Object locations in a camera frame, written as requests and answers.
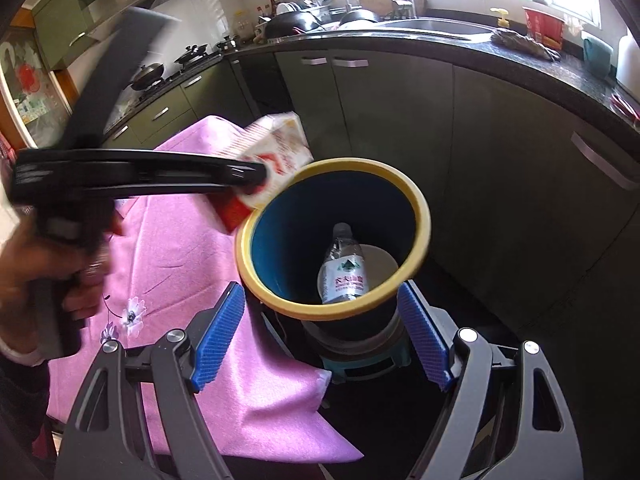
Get steel kitchen sink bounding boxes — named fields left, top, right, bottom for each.
left=378, top=18, right=494, bottom=42

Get glass sliding door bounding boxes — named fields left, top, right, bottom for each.
left=1, top=27, right=72, bottom=148

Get black wok on stove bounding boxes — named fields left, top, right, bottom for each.
left=129, top=62, right=164, bottom=91

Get person's left hand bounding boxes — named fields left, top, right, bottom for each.
left=0, top=211, right=126, bottom=361

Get black lidded pot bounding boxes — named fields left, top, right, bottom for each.
left=175, top=44, right=208, bottom=70

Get dark green counter cabinets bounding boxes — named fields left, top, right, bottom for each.
left=226, top=34, right=640, bottom=461

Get green lower drawer cabinet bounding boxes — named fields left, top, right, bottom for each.
left=102, top=56, right=254, bottom=148

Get dark rag on counter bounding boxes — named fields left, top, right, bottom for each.
left=490, top=28, right=561, bottom=62

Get yellow rimmed blue trash bin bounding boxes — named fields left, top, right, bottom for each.
left=235, top=157, right=432, bottom=322

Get green upper cabinets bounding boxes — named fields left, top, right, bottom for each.
left=32, top=0, right=130, bottom=70

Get red scissors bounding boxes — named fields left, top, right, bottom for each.
left=610, top=93, right=640, bottom=129

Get chrome sink faucet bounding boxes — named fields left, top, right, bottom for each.
left=387, top=0, right=416, bottom=21

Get purple floral tablecloth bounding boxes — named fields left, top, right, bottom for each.
left=48, top=116, right=360, bottom=464

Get white kettle jug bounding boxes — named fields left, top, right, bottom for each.
left=616, top=30, right=640, bottom=101

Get yellow soap dispenser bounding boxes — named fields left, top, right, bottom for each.
left=490, top=8, right=510, bottom=29

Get red cup on counter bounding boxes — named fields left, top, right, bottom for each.
left=523, top=6, right=564, bottom=51

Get red paper noodle bucket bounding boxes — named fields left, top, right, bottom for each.
left=316, top=242, right=400, bottom=305

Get red white milk carton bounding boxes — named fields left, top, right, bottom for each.
left=208, top=112, right=314, bottom=233

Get clear plastic water bottle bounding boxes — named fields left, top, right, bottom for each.
left=318, top=222, right=369, bottom=304

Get teal mug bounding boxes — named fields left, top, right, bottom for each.
left=582, top=32, right=613, bottom=79

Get large black wok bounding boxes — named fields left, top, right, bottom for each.
left=264, top=11, right=322, bottom=40

